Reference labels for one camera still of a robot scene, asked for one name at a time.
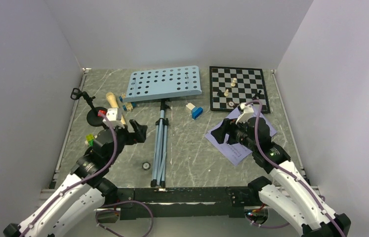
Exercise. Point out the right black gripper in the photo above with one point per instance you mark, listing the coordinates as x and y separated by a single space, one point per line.
228 125

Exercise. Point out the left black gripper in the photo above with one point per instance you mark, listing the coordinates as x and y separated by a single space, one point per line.
133 137

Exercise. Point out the sheet music page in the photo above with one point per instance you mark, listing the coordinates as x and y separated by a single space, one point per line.
234 153

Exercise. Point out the gold toy microphone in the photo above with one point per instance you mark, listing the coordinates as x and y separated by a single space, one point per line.
114 104

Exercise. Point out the light blue music stand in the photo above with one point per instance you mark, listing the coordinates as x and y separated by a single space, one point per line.
162 84

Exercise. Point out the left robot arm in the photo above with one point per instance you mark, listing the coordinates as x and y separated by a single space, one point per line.
84 189

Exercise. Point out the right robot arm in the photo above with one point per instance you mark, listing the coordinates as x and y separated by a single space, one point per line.
302 207

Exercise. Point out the wooden toy car blue wheels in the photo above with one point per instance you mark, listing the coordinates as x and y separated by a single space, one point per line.
127 106

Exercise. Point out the blue white block toy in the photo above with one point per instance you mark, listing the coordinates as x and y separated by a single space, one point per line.
194 110

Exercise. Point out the poker chip on chessboard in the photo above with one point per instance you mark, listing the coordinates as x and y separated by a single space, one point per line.
231 104

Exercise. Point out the poker chip on table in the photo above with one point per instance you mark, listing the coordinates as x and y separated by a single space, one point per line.
146 166

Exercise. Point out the black chess piece left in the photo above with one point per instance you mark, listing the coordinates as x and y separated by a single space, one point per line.
220 93

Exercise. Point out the black chess piece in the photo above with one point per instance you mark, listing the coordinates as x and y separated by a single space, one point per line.
220 93
257 95

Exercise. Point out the black white chessboard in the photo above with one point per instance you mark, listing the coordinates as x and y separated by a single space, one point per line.
249 81

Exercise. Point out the colourful brick toy train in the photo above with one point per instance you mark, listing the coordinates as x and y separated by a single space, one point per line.
89 139

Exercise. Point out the white chess piece upper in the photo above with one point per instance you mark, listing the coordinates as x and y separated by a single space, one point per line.
233 82

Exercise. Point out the black chess piece right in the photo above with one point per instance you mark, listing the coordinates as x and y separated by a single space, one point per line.
257 95

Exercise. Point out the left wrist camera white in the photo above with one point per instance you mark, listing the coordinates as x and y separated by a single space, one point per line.
110 118

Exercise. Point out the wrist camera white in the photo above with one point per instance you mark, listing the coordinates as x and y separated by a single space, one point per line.
246 112
110 118

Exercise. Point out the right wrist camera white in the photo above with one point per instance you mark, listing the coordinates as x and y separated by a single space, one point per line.
246 112

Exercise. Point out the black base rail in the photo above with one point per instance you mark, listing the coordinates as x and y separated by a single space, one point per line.
137 203

